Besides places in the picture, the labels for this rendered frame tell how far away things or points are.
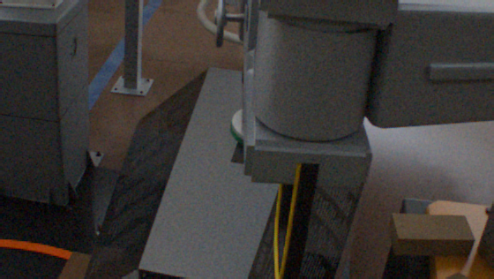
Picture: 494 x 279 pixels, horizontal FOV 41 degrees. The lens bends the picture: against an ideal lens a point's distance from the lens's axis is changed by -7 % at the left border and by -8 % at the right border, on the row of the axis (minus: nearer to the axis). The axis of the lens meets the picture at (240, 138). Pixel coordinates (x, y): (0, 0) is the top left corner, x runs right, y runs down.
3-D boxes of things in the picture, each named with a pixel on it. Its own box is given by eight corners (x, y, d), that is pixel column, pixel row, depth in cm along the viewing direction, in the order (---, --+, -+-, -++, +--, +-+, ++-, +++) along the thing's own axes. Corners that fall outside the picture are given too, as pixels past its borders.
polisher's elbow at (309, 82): (338, 85, 128) (351, -15, 118) (381, 139, 112) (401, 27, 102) (236, 89, 123) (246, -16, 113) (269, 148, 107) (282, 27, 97)
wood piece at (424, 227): (460, 230, 169) (465, 214, 166) (470, 255, 160) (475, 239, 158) (387, 229, 168) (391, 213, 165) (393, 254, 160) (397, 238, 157)
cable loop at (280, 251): (294, 312, 125) (319, 169, 109) (275, 311, 125) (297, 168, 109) (288, 236, 145) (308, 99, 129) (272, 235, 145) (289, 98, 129)
